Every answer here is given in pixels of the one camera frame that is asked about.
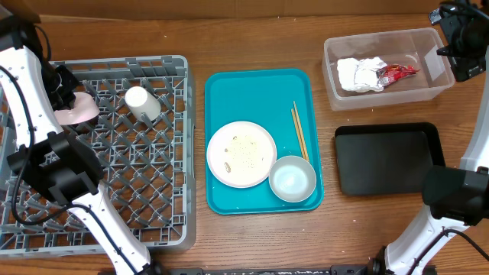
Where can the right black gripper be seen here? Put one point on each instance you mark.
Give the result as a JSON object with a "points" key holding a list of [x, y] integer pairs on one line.
{"points": [[463, 65]]}

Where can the pale green bowl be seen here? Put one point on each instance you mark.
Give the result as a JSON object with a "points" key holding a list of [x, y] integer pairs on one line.
{"points": [[292, 179]]}

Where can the wooden chopstick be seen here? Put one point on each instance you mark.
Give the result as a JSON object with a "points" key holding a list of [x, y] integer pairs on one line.
{"points": [[301, 130], [298, 133]]}

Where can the pale green cup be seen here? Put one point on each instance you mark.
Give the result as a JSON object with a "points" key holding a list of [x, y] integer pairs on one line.
{"points": [[140, 102]]}

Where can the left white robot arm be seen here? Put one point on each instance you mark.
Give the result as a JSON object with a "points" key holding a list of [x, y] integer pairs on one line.
{"points": [[56, 165]]}

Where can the black rectangular tray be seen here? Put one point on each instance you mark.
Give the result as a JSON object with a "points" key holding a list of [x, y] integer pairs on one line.
{"points": [[386, 159]]}

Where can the large pink dinner plate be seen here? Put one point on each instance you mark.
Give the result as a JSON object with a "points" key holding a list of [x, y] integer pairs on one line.
{"points": [[240, 154]]}

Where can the teal plastic serving tray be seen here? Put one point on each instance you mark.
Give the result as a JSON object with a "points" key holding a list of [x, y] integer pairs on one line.
{"points": [[265, 97]]}

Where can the clear plastic waste bin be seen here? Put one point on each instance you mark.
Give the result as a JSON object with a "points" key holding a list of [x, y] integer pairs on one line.
{"points": [[413, 47]]}

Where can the white paper napkin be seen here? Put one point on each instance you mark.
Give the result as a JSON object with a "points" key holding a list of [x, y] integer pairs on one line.
{"points": [[360, 75]]}

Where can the red snack wrapper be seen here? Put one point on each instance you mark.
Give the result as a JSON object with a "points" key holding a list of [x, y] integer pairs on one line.
{"points": [[392, 73]]}

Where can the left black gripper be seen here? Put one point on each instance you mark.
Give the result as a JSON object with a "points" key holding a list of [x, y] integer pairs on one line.
{"points": [[68, 96]]}

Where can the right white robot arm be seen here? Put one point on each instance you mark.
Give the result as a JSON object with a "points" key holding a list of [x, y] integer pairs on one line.
{"points": [[454, 199]]}

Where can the black rail at table edge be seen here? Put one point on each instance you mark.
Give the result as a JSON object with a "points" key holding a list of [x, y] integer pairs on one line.
{"points": [[333, 270]]}

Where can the grey plastic dishwasher rack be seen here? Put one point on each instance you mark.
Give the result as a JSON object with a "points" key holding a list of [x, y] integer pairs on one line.
{"points": [[148, 165]]}

